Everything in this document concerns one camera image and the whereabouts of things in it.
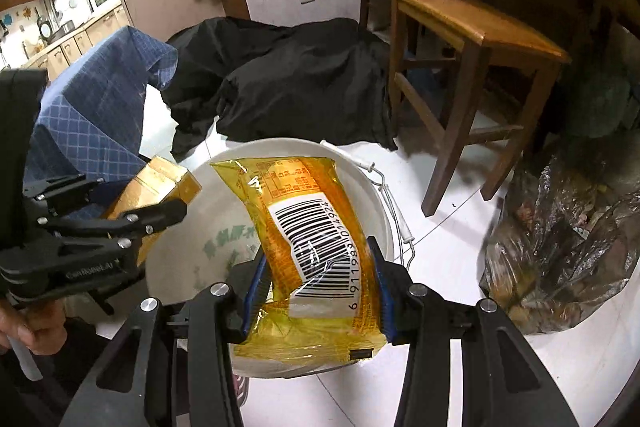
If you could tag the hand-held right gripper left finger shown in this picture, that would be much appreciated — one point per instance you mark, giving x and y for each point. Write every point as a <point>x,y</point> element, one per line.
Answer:
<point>255,294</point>

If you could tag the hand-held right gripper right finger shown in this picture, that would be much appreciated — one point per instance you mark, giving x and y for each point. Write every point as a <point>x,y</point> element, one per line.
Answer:
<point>386,297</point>

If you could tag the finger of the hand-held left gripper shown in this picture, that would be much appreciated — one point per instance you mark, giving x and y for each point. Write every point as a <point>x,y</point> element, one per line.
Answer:
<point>145,217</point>
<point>65,189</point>

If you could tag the orange carton box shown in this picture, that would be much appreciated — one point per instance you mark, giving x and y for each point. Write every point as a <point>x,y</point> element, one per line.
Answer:
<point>160,182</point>

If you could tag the white plastic bucket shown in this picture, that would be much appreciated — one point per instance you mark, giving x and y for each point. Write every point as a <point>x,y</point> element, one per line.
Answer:
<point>220,217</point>

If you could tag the yellow snack packet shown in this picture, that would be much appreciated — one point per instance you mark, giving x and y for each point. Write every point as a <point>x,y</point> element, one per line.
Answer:
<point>300,187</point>

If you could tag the person's left hand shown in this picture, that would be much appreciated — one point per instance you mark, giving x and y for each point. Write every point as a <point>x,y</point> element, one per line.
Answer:
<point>35,327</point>

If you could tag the blue printed tablecloth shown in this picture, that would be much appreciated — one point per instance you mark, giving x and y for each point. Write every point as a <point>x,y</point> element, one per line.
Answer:
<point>90,107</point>

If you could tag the clear plastic garbage bag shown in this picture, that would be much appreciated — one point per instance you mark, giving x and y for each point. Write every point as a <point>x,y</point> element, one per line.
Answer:
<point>560,247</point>

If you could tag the black cloth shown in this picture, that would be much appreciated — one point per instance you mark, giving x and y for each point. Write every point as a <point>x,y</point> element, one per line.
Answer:
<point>300,82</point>

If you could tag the beige kitchen cabinets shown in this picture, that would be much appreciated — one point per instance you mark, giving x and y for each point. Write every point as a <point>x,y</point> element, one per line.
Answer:
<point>150,2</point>

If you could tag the light wooden stool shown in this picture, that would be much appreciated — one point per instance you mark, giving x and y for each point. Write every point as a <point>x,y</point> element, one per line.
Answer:
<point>475,22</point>

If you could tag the grey green bag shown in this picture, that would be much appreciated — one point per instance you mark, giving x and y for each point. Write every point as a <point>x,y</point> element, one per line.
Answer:
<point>600,97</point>

